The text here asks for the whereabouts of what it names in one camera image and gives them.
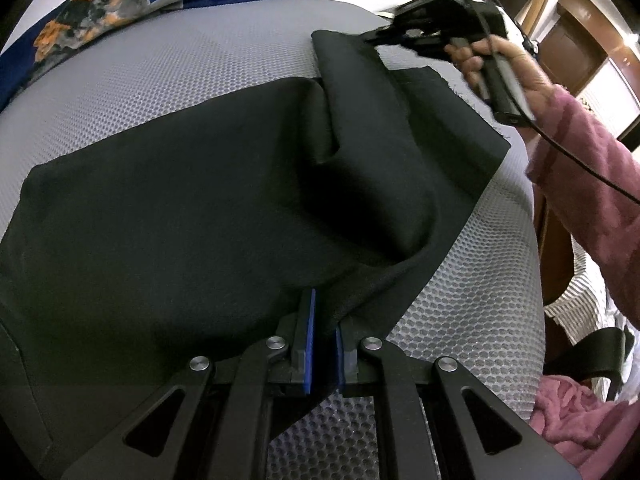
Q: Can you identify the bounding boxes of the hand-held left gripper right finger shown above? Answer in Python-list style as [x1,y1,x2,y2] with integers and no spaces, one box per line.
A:
[334,322,582,480]

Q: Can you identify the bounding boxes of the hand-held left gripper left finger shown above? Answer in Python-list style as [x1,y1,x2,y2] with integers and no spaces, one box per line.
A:
[60,287,319,480]

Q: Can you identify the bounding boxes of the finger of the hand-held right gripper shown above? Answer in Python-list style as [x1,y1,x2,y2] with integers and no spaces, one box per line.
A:
[357,22,426,50]

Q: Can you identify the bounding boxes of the black pants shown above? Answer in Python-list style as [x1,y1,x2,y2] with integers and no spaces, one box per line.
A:
[0,29,512,480]

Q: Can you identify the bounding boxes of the person's right forearm pink sleeve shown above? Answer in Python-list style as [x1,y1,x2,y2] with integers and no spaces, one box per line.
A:
[525,84,640,346]

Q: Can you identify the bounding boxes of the person's right hand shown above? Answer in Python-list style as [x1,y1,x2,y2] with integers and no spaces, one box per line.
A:
[444,34,563,111]

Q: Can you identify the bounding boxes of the brown wooden cabinet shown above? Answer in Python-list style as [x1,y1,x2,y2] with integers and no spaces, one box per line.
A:
[520,0,633,93]

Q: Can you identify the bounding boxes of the grey mesh mat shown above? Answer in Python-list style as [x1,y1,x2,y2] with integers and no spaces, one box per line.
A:
[0,0,546,480]

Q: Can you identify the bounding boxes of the pink fleece cloth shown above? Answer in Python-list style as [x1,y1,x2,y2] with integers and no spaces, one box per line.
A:
[529,374,640,468]

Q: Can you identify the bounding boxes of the white striped cloth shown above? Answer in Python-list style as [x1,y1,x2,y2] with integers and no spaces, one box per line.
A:
[544,237,640,391]

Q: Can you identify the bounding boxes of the black chair armrest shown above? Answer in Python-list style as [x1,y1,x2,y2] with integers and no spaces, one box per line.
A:
[542,327,636,403]

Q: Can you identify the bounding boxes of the blue printed blanket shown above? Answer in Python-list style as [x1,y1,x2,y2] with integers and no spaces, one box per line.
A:
[0,0,332,111]

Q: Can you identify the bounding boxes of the black cable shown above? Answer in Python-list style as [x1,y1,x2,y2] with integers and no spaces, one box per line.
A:
[467,0,640,203]

